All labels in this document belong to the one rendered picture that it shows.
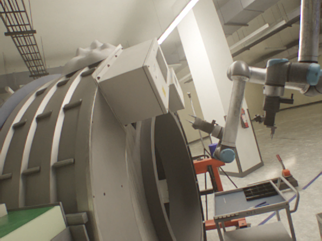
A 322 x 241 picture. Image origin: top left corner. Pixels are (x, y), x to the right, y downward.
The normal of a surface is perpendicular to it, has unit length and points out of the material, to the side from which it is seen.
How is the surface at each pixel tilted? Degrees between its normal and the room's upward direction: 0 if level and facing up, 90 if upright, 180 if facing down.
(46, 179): 71
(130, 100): 125
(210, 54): 90
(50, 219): 90
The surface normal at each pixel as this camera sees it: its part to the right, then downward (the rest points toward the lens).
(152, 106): -0.03, 0.54
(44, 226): 0.94, -0.27
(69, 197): -0.29, -0.28
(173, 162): -0.22, 0.00
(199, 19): 0.43, -0.18
